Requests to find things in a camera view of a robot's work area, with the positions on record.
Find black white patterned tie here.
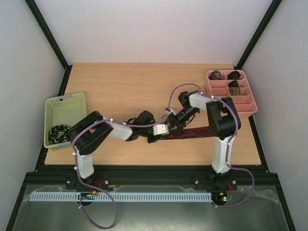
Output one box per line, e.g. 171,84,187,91
48,125,70,145

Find light blue cable duct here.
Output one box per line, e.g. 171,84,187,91
29,192,212,203

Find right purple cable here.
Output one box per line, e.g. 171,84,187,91
167,83,255,209

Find black frame post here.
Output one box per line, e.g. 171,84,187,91
24,0,70,70
234,0,282,70

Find dark floral rolled tie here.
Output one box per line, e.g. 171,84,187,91
208,70,223,80

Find left black frame post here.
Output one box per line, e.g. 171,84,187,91
24,0,70,70

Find black rolled tie back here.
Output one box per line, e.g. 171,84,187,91
227,71,241,80

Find brown patterned rolled tie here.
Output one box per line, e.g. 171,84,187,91
229,87,241,96

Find purple cable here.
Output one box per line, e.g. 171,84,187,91
167,83,255,209
72,114,169,229

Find green plastic basket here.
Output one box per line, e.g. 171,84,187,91
44,92,87,150

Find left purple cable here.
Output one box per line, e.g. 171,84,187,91
72,114,169,229

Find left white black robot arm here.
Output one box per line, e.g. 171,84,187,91
68,111,167,179

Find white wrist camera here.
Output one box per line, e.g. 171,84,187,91
153,124,169,136
165,108,176,115

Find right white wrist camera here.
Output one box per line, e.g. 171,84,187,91
165,108,176,115

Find black rolled tie middle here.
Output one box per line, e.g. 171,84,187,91
228,80,239,88

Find right black frame post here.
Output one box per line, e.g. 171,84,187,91
234,0,282,70

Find black rolled tie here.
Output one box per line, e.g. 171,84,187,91
227,71,241,80
228,80,239,88

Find black aluminium frame rail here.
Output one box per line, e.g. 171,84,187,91
22,165,281,191

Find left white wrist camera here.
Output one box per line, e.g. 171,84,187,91
153,124,169,136

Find pink divided organizer tray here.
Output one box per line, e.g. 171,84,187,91
206,70,257,118

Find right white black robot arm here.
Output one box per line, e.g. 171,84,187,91
166,91,241,189

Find red navy striped tie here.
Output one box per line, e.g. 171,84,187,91
163,127,214,140

